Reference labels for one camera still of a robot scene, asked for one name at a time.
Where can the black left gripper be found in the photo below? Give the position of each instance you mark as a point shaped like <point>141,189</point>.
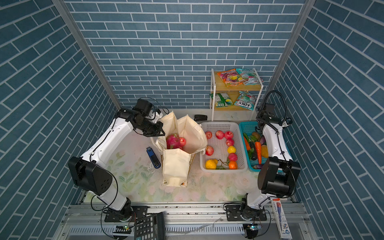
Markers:
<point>157,132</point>

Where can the pink dragon fruit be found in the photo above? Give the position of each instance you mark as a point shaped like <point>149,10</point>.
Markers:
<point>173,141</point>

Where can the yellow potato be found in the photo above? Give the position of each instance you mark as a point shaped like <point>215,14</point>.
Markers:
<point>264,151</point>

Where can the red apple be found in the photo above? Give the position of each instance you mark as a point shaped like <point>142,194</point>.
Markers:
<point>219,135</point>
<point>182,142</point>
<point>228,135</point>
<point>209,135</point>
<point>209,150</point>

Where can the teal snack bag top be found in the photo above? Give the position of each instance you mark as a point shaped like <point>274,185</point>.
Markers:
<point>250,77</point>

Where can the cream floral tote bag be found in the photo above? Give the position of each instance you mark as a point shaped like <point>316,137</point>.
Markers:
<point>176,162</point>

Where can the colourful snack bag top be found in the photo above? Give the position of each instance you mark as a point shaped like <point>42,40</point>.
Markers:
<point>231,78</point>

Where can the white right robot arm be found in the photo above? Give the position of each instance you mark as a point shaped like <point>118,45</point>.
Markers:
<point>279,174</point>

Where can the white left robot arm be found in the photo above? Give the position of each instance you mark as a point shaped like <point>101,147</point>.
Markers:
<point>90,171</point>

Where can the teal foxs candy bag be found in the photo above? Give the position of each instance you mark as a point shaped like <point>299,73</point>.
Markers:
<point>246,100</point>

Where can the green snack bag lower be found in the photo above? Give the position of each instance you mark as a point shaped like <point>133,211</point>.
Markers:
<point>221,100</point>

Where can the teal plastic vegetable basket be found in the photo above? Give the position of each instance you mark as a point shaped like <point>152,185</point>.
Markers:
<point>249,141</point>

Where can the white wooden shelf rack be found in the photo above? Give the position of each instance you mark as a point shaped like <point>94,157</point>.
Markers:
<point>218,86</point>

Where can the orange carrot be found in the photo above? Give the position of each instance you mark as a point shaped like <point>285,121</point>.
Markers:
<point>259,152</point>

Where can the blue stapler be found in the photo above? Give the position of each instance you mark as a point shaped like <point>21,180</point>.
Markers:
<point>154,159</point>

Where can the yellow round fruit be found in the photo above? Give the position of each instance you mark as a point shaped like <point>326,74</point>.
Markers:
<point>231,150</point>

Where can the black small device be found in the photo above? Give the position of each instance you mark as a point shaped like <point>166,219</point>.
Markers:
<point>200,118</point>

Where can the floral table mat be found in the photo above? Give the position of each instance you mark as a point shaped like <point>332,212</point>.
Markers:
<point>141,182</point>

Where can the white plastic fruit basket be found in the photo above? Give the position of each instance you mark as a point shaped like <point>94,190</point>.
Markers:
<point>221,148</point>

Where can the small orange fruit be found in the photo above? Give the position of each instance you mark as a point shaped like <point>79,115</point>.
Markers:
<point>233,165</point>

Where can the yellow lemon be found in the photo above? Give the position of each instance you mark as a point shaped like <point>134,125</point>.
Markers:
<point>211,164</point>

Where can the black calculator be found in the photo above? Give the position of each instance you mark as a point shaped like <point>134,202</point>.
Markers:
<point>150,228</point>

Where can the white toothpaste box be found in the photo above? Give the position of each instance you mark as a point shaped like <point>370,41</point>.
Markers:
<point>281,221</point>

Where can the aluminium corner post right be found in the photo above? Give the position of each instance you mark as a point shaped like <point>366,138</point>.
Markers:
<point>290,44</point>

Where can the aluminium corner post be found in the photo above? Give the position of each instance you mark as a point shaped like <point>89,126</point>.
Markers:
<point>290,44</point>
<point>75,31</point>

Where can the aluminium corner post left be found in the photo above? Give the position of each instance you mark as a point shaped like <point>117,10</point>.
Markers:
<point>75,31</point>

